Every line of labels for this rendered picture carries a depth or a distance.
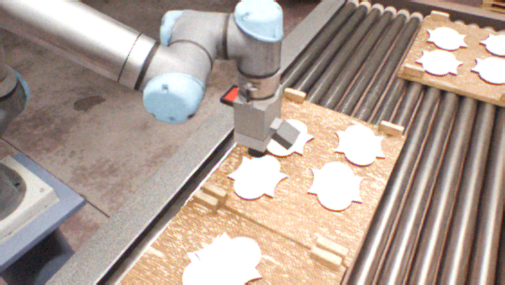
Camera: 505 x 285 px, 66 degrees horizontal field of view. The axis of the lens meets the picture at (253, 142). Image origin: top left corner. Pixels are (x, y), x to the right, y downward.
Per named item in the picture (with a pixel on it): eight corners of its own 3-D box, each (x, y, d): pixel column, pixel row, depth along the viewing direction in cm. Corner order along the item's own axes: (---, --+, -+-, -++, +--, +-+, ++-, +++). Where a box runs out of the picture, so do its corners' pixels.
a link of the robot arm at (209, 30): (148, 35, 58) (221, 41, 57) (169, -1, 65) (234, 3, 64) (157, 78, 63) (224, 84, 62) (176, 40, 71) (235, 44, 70)
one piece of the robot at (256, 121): (292, 105, 64) (286, 170, 75) (310, 76, 69) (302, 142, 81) (226, 85, 67) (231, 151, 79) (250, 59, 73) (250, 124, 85)
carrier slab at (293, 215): (197, 196, 87) (197, 191, 86) (282, 97, 112) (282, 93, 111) (347, 271, 74) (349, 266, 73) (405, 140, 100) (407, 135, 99)
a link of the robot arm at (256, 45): (234, -7, 63) (287, -5, 62) (235, 52, 71) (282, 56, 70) (224, 15, 58) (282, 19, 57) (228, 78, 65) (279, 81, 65)
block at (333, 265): (307, 258, 75) (309, 251, 73) (311, 251, 76) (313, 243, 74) (337, 272, 72) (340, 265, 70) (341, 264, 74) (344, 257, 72)
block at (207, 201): (192, 202, 84) (191, 194, 82) (197, 196, 85) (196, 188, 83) (215, 213, 82) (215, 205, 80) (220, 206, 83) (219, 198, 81)
